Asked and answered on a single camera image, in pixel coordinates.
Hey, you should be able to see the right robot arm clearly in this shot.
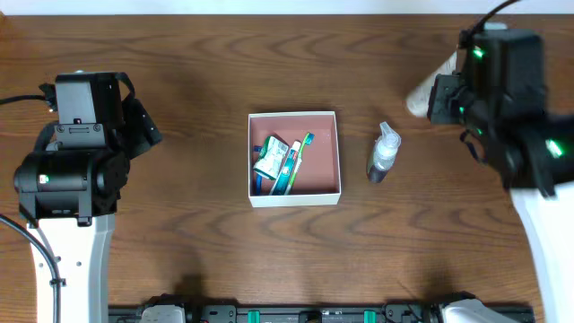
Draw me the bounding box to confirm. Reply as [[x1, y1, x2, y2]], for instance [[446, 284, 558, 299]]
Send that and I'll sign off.
[[427, 28, 573, 322]]

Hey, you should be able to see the green and white toothbrush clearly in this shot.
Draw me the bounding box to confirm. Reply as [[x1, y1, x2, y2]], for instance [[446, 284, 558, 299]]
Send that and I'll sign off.
[[285, 132, 315, 195]]

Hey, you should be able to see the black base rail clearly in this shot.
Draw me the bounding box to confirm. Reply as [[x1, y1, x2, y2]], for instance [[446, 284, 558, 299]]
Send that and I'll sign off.
[[109, 293, 537, 323]]

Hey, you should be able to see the blue disposable razor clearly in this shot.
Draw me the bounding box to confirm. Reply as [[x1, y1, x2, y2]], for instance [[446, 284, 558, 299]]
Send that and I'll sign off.
[[253, 145, 263, 196]]

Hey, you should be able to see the red green toothpaste tube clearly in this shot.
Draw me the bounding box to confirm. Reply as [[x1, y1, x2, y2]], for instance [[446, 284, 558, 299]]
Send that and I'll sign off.
[[270, 140, 301, 196]]

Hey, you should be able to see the clear foam soap pump bottle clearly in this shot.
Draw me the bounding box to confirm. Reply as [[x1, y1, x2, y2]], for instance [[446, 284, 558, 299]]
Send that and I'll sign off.
[[367, 122, 401, 183]]

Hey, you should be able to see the white lotion tube gold cap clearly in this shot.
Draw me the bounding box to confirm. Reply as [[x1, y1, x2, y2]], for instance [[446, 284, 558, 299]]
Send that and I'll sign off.
[[405, 51, 457, 118]]

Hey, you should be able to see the white box with pink interior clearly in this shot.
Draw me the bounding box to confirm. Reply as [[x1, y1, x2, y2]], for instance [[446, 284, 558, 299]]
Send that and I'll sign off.
[[248, 111, 342, 208]]

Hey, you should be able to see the green soap bar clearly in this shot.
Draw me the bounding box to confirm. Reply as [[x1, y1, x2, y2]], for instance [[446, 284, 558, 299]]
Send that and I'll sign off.
[[253, 135, 289, 180]]

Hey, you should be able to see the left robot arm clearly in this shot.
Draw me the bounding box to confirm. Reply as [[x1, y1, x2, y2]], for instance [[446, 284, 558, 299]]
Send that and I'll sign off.
[[13, 72, 161, 322]]

